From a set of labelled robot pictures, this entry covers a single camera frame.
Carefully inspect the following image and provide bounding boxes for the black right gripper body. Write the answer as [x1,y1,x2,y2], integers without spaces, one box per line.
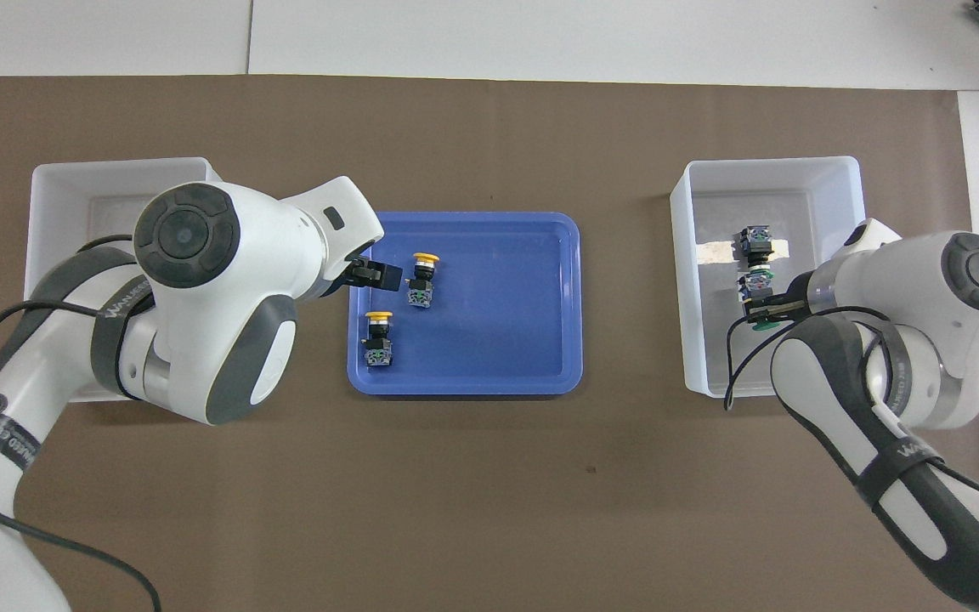
[801,265,840,318]

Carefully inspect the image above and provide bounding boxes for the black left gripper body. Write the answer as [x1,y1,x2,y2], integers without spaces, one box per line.
[318,248,371,300]

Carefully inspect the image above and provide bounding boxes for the green push button switch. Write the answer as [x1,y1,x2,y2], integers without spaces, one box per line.
[736,224,775,271]
[738,267,784,332]

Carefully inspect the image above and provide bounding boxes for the yellow push button switch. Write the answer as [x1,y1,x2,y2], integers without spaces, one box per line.
[361,311,395,369]
[405,252,442,309]

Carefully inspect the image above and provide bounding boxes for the white translucent plastic box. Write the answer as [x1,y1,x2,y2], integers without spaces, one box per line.
[24,156,227,402]
[670,156,866,399]

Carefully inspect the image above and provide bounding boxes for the blue plastic tray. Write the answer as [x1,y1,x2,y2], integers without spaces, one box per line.
[347,211,584,397]

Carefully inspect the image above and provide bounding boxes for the brown paper table mat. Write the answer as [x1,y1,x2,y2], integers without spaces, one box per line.
[0,75,979,612]

